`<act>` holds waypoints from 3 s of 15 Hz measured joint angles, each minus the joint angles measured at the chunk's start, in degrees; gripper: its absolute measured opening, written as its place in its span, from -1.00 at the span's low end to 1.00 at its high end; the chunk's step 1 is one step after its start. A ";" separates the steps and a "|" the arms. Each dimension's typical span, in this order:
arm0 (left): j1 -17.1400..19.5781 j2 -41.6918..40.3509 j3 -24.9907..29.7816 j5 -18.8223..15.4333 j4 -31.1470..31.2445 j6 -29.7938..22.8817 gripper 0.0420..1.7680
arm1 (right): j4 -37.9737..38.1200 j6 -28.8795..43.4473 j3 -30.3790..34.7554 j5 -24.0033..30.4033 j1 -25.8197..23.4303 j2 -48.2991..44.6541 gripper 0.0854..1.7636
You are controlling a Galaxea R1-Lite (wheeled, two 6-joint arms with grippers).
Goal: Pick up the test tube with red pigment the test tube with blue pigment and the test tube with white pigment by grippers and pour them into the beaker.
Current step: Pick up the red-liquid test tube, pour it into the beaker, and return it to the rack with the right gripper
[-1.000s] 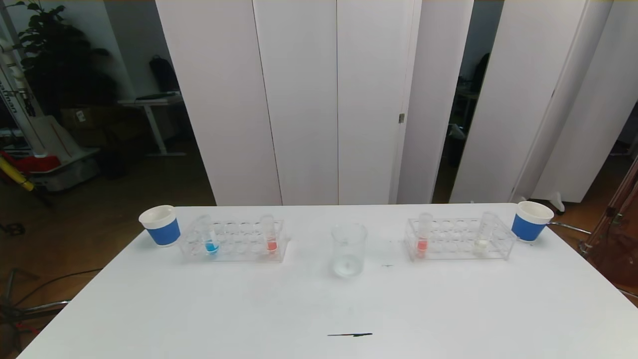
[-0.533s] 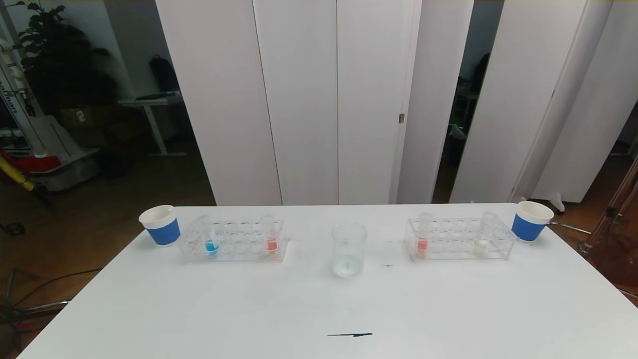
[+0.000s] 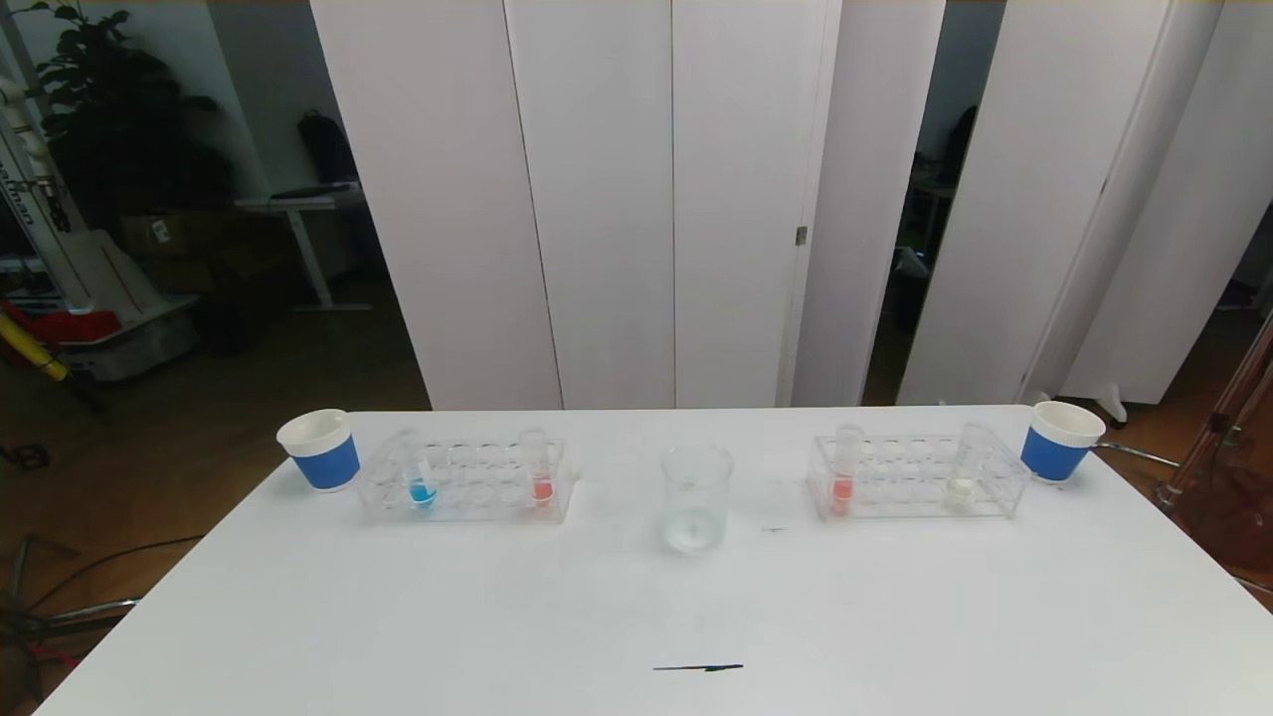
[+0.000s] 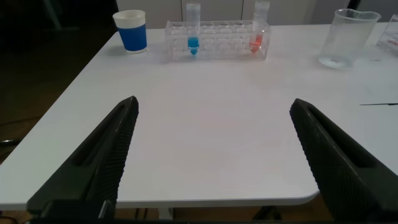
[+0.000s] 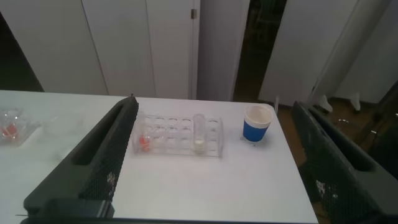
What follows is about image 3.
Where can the test tube with red pigment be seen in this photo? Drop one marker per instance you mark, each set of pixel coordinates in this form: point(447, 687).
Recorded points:
point(842, 488)
point(541, 488)

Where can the test tube with blue pigment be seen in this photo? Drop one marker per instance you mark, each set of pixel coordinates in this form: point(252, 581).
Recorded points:
point(422, 492)

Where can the clear glass beaker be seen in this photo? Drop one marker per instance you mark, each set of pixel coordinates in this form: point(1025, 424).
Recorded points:
point(696, 522)

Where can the clear acrylic test tube rack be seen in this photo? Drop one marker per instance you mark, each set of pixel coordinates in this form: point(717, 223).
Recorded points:
point(477, 500)
point(900, 489)

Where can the test tube with yellow pigment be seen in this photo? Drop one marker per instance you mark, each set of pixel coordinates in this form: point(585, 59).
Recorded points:
point(962, 487)

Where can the blue and white paper cup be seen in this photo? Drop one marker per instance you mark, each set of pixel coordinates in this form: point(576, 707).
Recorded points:
point(323, 463)
point(1054, 454)

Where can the white standing desk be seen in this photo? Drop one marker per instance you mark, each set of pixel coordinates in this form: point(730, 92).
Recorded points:
point(303, 202)

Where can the black backpack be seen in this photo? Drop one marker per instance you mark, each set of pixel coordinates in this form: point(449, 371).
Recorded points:
point(326, 149)

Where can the brown cardboard box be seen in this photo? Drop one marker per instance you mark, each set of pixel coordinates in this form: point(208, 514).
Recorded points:
point(184, 249)

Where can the white screen foot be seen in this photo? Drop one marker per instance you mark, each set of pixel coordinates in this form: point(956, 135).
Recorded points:
point(1109, 406)

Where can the grey storage bin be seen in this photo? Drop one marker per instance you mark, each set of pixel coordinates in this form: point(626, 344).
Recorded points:
point(139, 348)

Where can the white leaning board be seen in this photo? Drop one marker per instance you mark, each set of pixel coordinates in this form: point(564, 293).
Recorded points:
point(104, 273)

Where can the dark green potted plant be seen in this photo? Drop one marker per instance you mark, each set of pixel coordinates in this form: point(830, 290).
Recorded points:
point(119, 129)

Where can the red bag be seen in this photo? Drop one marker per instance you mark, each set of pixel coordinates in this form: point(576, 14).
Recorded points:
point(70, 326)

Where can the small black floor item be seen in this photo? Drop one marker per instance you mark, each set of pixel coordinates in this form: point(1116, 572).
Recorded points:
point(28, 455)

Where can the white banner stand with lettering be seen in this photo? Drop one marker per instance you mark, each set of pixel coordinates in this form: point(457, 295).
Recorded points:
point(25, 199)

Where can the metal chair base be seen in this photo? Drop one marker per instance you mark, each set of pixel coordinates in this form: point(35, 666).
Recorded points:
point(60, 622)

